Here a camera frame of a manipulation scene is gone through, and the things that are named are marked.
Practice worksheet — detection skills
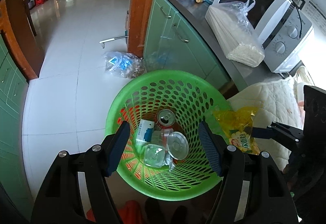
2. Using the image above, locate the yellow snack bag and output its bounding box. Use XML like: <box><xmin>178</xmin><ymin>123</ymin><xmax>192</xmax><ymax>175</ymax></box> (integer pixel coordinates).
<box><xmin>213</xmin><ymin>106</ymin><xmax>260</xmax><ymax>155</ymax></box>

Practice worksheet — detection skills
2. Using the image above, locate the clear plastic cup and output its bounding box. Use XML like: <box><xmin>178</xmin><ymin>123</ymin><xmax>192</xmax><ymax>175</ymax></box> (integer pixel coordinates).
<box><xmin>144</xmin><ymin>143</ymin><xmax>166</xmax><ymax>168</ymax></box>

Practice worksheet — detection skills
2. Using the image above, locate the grey tissue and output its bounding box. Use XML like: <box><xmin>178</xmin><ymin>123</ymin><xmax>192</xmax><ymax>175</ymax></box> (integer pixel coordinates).
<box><xmin>163</xmin><ymin>152</ymin><xmax>176</xmax><ymax>172</ymax></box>

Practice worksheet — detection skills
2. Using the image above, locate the white blue milk carton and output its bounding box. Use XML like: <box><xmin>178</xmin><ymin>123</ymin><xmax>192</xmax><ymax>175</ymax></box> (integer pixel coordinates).
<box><xmin>135</xmin><ymin>119</ymin><xmax>155</xmax><ymax>146</ymax></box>

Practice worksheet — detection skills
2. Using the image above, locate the red soda can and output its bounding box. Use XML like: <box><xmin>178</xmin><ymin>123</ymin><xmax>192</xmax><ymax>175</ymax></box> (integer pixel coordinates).
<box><xmin>155</xmin><ymin>109</ymin><xmax>176</xmax><ymax>131</ymax></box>

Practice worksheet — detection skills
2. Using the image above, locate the green lower kitchen cabinet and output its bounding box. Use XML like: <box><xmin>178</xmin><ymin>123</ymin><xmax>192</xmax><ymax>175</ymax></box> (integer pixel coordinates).
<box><xmin>143</xmin><ymin>0</ymin><xmax>230</xmax><ymax>89</ymax></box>

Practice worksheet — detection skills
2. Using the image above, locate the white quilted mat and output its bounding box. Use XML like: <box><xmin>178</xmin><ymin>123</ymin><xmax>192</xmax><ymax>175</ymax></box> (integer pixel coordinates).
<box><xmin>226</xmin><ymin>65</ymin><xmax>314</xmax><ymax>171</ymax></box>

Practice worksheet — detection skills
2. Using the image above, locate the red plastic stool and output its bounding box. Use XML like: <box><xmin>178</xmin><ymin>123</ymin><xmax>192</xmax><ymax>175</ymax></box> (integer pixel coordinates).
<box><xmin>86</xmin><ymin>200</ymin><xmax>144</xmax><ymax>224</ymax></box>

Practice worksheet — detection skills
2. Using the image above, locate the green side cabinet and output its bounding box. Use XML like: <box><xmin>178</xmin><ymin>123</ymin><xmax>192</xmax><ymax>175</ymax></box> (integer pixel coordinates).
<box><xmin>1</xmin><ymin>40</ymin><xmax>33</xmax><ymax>221</ymax></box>

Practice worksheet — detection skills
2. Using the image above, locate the green plastic waste basket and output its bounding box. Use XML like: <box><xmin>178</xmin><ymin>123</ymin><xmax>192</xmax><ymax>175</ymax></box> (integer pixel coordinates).
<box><xmin>105</xmin><ymin>70</ymin><xmax>231</xmax><ymax>201</ymax></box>

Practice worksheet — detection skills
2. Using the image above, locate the white microwave oven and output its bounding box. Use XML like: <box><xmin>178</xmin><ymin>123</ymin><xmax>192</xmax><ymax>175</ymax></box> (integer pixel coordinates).
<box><xmin>213</xmin><ymin>0</ymin><xmax>314</xmax><ymax>73</ymax></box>

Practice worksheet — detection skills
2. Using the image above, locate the plastic bag of noodles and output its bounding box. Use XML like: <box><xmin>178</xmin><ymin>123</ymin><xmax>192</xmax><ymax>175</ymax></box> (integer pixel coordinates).
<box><xmin>205</xmin><ymin>0</ymin><xmax>265</xmax><ymax>68</ymax></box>

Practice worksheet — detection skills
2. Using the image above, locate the white instruction sticker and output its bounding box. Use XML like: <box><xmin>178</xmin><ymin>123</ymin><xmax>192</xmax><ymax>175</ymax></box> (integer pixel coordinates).
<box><xmin>303</xmin><ymin>1</ymin><xmax>325</xmax><ymax>30</ymax></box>

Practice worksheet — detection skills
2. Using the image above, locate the plastic bag on floor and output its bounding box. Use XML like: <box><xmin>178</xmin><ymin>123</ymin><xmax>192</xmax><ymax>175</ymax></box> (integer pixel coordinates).
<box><xmin>103</xmin><ymin>51</ymin><xmax>145</xmax><ymax>79</ymax></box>

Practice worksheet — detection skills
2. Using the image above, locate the metal bar on floor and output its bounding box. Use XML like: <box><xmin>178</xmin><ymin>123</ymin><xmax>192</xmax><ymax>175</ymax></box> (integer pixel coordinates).
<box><xmin>99</xmin><ymin>35</ymin><xmax>128</xmax><ymax>49</ymax></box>

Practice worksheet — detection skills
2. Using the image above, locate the wall socket with plugs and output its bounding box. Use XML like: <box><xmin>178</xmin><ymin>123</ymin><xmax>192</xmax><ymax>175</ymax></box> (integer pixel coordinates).
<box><xmin>292</xmin><ymin>0</ymin><xmax>306</xmax><ymax>10</ymax></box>

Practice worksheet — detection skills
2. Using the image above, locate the brown wooden door frame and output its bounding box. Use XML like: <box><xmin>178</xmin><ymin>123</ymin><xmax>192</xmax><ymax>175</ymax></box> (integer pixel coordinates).
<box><xmin>128</xmin><ymin>0</ymin><xmax>152</xmax><ymax>57</ymax></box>

